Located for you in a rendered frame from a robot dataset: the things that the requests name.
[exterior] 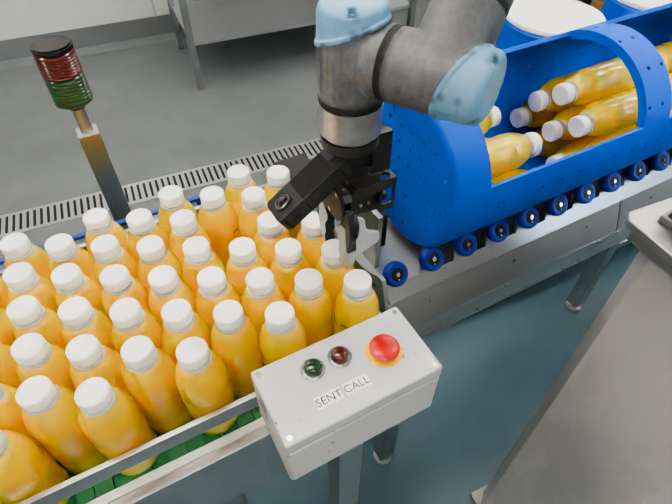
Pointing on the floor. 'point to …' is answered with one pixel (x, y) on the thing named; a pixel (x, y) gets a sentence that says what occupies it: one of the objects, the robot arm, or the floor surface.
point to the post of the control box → (345, 476)
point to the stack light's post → (104, 172)
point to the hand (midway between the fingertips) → (335, 252)
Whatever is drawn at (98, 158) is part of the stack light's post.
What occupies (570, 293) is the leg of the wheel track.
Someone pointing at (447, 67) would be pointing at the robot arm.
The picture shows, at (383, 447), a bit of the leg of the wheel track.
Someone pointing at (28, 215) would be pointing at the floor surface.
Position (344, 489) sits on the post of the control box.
